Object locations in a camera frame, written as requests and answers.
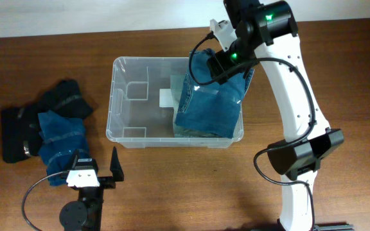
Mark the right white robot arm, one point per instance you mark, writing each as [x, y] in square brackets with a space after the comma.
[267, 34]

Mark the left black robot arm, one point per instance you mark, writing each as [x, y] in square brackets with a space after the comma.
[85, 212]

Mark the white label in bin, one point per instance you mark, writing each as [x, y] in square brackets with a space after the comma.
[165, 98]

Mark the black folded garment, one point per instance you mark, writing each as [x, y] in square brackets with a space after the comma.
[20, 126]

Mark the clear plastic storage bin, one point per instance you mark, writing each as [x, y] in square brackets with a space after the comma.
[135, 119]

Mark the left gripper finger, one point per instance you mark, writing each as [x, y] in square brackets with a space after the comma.
[72, 161]
[115, 167]

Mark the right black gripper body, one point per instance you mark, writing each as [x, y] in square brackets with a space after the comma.
[237, 60]

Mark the dark blue jeans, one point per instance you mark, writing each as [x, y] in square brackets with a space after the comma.
[212, 108]

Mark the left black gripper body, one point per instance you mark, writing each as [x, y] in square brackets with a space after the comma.
[106, 182]

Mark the light grey jeans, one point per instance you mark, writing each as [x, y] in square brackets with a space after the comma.
[176, 82]

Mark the teal blue folded garment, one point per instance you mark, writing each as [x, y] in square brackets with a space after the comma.
[61, 137]

